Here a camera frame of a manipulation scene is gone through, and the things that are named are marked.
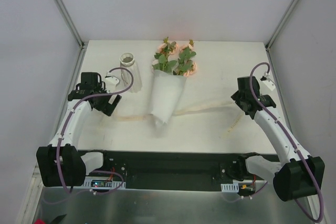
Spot cream ribbon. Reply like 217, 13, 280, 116
101, 98, 244, 138

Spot white cable duct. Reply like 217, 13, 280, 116
220, 182, 239, 193
81, 178, 126, 190

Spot right aluminium frame post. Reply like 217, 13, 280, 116
265, 0, 301, 52

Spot left aluminium frame post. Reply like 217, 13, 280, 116
54, 0, 85, 49

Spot pink flowers with green leaves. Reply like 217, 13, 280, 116
151, 37, 197, 77

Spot right white cable duct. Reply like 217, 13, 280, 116
220, 182, 239, 193

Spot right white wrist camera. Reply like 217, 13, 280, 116
260, 72, 276, 91

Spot left white cable duct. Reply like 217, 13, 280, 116
81, 178, 126, 190

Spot red object at bottom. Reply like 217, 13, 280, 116
33, 219, 46, 224

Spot black object at bottom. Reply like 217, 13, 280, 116
50, 214, 66, 224

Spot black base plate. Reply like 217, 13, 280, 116
90, 151, 240, 191

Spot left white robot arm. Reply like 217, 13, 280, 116
36, 72, 122, 187

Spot white ribbed ceramic vase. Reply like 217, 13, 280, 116
120, 53, 142, 93

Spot aluminium frame post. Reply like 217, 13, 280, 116
54, 0, 85, 49
265, 0, 301, 52

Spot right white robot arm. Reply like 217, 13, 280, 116
227, 77, 325, 201

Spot white wrapping paper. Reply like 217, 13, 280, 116
149, 70, 186, 137

